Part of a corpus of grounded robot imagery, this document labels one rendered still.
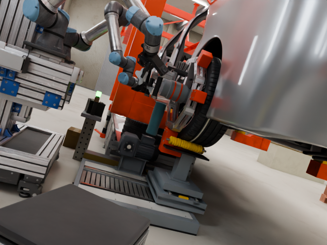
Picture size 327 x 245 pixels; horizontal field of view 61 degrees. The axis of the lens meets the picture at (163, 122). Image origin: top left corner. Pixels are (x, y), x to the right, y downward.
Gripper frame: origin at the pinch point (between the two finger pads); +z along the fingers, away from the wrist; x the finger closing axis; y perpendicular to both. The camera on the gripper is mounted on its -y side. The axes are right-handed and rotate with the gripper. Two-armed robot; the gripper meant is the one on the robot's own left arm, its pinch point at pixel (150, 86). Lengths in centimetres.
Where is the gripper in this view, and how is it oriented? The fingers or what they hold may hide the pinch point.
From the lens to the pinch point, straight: 217.5
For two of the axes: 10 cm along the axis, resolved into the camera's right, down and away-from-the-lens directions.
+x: 8.4, 2.3, -5.0
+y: -2.5, 9.7, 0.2
